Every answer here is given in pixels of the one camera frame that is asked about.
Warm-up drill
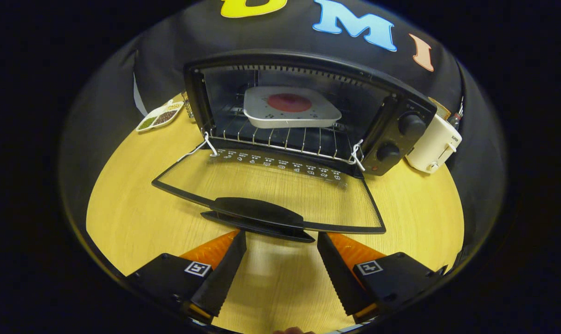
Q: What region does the white square plate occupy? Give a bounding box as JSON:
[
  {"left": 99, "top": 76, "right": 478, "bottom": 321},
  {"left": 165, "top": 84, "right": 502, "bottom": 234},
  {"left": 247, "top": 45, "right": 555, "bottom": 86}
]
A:
[{"left": 243, "top": 86, "right": 342, "bottom": 129}]

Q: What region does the brown bread slice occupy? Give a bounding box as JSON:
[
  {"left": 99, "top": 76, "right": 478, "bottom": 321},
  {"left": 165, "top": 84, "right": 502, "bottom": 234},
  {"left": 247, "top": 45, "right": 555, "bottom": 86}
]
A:
[{"left": 428, "top": 96, "right": 451, "bottom": 120}]

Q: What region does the black toaster oven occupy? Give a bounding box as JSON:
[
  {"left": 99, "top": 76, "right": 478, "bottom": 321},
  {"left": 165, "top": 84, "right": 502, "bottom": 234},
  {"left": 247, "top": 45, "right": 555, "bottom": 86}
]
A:
[{"left": 151, "top": 49, "right": 438, "bottom": 244}]

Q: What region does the white pop-up toaster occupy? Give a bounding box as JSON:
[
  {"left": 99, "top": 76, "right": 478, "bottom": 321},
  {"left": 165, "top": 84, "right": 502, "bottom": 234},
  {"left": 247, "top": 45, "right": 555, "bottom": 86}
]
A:
[{"left": 405, "top": 114, "right": 463, "bottom": 174}]

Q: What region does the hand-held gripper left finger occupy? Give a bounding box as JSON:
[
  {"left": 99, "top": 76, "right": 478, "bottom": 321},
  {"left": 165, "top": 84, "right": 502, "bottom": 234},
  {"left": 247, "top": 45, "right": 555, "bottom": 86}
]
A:
[{"left": 125, "top": 230, "right": 247, "bottom": 324}]

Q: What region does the divided dish of beans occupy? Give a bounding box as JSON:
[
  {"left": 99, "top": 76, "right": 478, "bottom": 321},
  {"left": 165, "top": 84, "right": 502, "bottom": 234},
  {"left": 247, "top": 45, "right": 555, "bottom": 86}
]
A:
[{"left": 136, "top": 100, "right": 185, "bottom": 133}]

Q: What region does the pink ham slice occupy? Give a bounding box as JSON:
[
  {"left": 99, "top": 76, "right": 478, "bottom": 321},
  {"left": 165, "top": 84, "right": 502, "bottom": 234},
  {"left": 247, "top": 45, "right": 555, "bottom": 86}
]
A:
[{"left": 267, "top": 93, "right": 312, "bottom": 113}]

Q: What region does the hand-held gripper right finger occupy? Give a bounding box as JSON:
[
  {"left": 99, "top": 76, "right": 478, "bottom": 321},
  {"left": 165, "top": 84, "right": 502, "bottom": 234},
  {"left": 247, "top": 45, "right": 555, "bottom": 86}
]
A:
[{"left": 317, "top": 232, "right": 448, "bottom": 324}]

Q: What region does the metal wire oven rack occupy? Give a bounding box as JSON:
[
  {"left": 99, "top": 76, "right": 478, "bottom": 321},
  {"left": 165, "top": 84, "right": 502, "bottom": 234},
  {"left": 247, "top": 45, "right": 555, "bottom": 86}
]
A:
[{"left": 205, "top": 122, "right": 365, "bottom": 164}]

